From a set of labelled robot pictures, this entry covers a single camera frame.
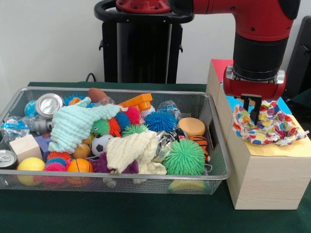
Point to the small soccer ball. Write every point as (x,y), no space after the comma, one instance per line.
(100,144)

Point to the blue spiky ball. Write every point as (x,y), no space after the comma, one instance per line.
(160,121)

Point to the orange plastic toy brick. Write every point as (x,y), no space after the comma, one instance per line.
(137,101)

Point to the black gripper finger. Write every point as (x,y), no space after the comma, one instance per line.
(256,110)
(247,103)

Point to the green spiky ball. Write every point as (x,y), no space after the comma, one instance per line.
(184,157)

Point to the mint green cloth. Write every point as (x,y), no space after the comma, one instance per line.
(75,127)

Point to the black upright panel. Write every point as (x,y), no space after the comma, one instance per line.
(301,58)

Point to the silver drink can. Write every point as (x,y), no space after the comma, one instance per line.
(48,104)

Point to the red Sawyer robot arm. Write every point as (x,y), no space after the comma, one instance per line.
(252,29)

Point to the tan round wooden block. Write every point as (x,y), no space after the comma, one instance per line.
(191,127)

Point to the cream yellow cloth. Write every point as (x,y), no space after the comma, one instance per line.
(127,151)

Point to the dark green tablecloth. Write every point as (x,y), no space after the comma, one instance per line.
(121,213)

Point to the small orange basketball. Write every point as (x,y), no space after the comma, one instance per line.
(79,166)

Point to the pink spiky ball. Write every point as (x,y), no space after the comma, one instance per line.
(54,166)

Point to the wooden box with three holes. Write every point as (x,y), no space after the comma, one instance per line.
(267,184)

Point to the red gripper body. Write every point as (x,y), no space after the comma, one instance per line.
(252,90)

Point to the polka-dot cloth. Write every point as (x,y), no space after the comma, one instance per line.
(274,128)

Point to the clear mesh bin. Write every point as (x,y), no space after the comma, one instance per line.
(216,155)

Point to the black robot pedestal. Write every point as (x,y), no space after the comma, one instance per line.
(141,48)

